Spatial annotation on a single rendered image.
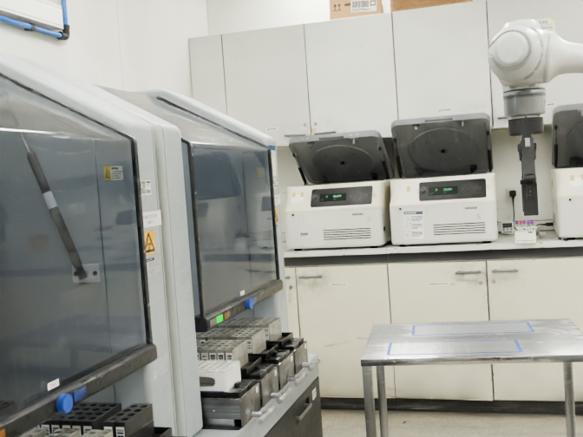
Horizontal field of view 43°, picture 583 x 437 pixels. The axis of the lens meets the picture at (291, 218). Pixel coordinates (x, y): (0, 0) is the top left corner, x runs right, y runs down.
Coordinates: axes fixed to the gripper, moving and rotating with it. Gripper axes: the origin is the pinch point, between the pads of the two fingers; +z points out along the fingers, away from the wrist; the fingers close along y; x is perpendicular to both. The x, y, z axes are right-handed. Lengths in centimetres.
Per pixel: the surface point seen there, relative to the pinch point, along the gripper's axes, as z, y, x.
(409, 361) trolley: 39, 15, 31
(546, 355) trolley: 38.0, 18.9, -2.5
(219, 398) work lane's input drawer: 39, -17, 71
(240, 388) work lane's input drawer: 38, -13, 67
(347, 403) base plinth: 116, 224, 97
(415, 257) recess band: 36, 223, 54
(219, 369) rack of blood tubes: 34, -13, 72
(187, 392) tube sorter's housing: 35, -25, 75
